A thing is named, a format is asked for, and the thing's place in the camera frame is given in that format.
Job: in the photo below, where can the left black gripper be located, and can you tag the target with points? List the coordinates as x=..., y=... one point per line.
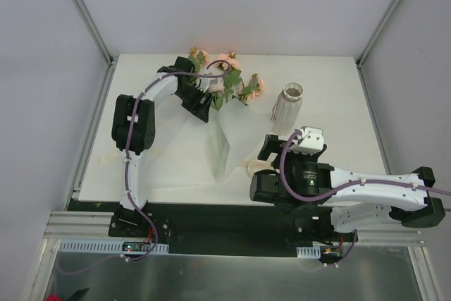
x=196, y=104

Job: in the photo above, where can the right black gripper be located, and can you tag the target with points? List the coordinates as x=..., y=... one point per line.
x=269, y=147

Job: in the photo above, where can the pink flower bouquet white wrap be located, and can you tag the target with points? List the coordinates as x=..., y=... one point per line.
x=234, y=86

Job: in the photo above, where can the white wrapping paper sheet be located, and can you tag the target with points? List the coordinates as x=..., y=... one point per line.
x=188, y=152

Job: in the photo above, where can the cream printed ribbon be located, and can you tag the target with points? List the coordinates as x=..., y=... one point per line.
x=252, y=166

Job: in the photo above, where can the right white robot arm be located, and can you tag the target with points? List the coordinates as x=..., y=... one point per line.
x=362, y=199

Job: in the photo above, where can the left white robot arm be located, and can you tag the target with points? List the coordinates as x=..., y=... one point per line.
x=134, y=131

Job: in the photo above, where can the white ribbed ceramic vase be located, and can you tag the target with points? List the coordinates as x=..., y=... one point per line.
x=286, y=108

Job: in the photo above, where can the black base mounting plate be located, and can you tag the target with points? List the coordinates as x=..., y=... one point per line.
x=224, y=230

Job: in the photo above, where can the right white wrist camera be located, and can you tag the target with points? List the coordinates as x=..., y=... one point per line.
x=309, y=141

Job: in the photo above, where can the right white cable duct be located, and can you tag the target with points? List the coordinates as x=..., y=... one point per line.
x=318, y=252

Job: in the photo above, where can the white cable duct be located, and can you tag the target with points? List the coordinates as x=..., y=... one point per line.
x=318, y=252
x=111, y=247

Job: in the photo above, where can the left aluminium frame post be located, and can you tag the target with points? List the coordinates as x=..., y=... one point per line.
x=93, y=31

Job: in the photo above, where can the aluminium frame post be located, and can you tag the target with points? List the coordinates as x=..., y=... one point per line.
x=382, y=24
x=93, y=31

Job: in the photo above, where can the left white cable duct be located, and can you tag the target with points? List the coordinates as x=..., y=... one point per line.
x=111, y=247

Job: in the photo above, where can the right aluminium frame post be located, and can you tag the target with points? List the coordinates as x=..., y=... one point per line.
x=382, y=24

